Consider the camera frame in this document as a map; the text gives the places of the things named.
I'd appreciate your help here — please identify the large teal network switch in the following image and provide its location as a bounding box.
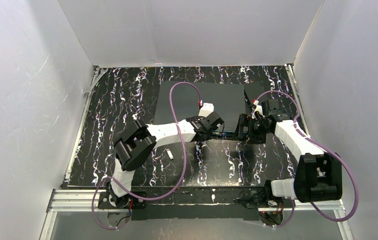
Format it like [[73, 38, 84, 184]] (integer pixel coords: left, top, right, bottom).
[[153, 81, 245, 133]]

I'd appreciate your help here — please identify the small silver plug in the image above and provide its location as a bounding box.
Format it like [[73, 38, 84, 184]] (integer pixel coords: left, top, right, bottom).
[[166, 148, 174, 161]]

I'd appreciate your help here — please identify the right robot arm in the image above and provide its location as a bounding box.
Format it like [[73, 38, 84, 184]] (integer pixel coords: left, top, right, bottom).
[[232, 99, 342, 203]]

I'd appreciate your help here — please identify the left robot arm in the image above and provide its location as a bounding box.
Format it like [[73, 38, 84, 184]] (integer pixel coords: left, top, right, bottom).
[[110, 111, 224, 198]]

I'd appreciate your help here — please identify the metal wrench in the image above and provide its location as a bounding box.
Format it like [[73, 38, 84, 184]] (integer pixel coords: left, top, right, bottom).
[[83, 67, 108, 96]]

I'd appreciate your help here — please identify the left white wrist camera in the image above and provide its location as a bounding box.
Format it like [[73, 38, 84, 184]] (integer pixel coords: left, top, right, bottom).
[[198, 103, 214, 117]]

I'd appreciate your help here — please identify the small black network switch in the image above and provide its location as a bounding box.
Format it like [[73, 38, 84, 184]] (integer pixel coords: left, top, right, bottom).
[[243, 81, 266, 115]]

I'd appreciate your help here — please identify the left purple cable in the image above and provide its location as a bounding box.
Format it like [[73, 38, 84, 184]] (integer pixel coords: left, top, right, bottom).
[[91, 81, 203, 231]]

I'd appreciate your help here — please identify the purple cable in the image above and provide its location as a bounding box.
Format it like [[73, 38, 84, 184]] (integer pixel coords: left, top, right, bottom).
[[91, 81, 203, 231], [251, 90, 359, 229]]

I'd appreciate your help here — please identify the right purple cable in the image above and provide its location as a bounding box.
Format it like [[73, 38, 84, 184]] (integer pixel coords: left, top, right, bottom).
[[251, 90, 359, 229]]

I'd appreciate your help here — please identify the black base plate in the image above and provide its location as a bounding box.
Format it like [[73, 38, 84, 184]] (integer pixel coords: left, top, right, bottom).
[[94, 186, 293, 224]]

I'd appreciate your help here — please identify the aluminium front rail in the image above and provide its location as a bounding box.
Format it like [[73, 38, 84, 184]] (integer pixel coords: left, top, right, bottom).
[[46, 187, 346, 213]]

